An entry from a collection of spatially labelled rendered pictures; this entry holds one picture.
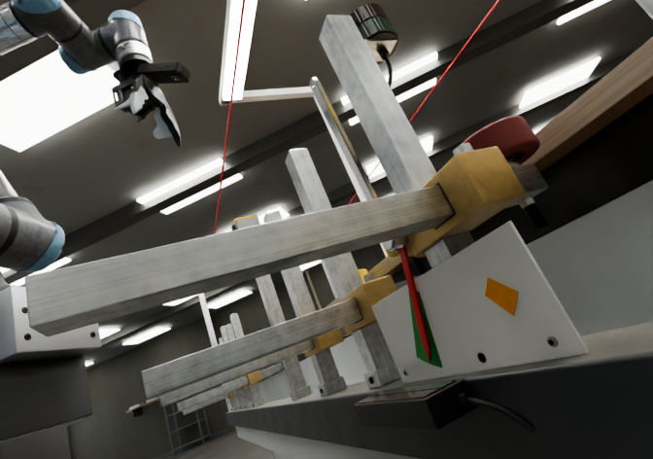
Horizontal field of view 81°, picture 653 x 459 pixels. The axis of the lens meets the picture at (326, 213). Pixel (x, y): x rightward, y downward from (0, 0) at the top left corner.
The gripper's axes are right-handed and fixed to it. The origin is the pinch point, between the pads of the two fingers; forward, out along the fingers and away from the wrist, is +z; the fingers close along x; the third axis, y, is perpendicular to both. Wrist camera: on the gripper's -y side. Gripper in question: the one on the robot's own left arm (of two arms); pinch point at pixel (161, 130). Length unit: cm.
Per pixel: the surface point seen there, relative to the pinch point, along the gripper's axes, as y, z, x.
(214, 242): -23, 46, 41
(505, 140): -48, 43, 27
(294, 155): -25.4, 22.2, 4.9
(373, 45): -42, 23, 23
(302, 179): -25.2, 27.2, 5.2
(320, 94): -34, 32, 31
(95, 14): 76, -195, -98
